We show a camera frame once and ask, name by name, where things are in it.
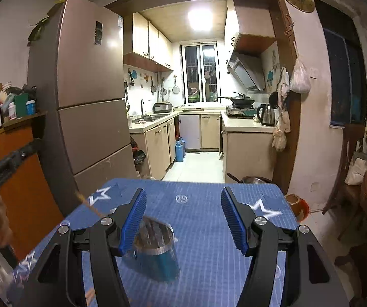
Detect kitchen window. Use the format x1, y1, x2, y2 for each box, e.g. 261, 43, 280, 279
181, 42, 220, 104

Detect teal perforated utensil holder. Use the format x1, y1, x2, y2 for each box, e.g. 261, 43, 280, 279
122, 216, 180, 283

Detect orange wooden cabinet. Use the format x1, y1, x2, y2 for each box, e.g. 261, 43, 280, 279
0, 113, 64, 261

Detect blue grid star tablecloth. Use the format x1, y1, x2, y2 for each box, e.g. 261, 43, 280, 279
7, 178, 298, 306

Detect white medicine bottle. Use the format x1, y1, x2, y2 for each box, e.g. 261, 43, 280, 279
8, 102, 16, 120

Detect blue lidded jar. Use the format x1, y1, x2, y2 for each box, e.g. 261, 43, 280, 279
26, 100, 36, 115

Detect blue gas cylinder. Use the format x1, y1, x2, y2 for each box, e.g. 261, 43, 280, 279
175, 140, 185, 162

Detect steel electric kettle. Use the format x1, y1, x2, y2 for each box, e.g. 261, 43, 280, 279
256, 104, 276, 126

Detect silver multi-door refrigerator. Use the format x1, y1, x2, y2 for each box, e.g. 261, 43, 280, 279
28, 0, 136, 215

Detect wooden chair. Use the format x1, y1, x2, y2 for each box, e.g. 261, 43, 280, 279
322, 123, 365, 241

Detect black wok pan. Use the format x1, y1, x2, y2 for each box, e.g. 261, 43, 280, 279
219, 94, 255, 109

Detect white hanging plastic bag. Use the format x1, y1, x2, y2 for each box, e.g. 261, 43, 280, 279
290, 58, 311, 94

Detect range hood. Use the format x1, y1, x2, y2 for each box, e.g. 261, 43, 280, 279
227, 51, 266, 92

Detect dark living room window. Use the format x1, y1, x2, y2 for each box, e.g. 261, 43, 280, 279
315, 0, 367, 127

